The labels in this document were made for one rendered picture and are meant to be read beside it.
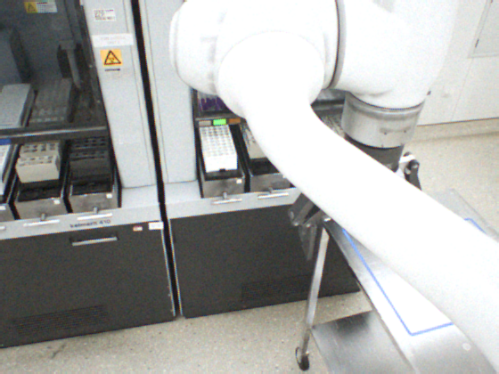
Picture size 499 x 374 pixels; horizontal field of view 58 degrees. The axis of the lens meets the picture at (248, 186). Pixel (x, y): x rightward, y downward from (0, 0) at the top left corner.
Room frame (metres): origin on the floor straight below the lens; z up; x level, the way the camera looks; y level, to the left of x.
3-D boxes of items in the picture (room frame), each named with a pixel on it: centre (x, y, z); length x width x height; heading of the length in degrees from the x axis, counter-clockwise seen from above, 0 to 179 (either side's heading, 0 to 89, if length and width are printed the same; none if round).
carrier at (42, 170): (1.07, 0.64, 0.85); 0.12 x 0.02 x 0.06; 103
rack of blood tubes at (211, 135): (1.29, 0.12, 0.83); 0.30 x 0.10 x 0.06; 12
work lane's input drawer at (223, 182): (1.42, 0.15, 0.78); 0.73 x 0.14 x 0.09; 12
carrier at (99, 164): (1.10, 0.49, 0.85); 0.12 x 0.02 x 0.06; 102
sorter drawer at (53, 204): (1.30, 0.69, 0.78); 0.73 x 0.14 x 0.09; 12
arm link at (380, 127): (0.48, -0.16, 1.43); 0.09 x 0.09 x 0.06
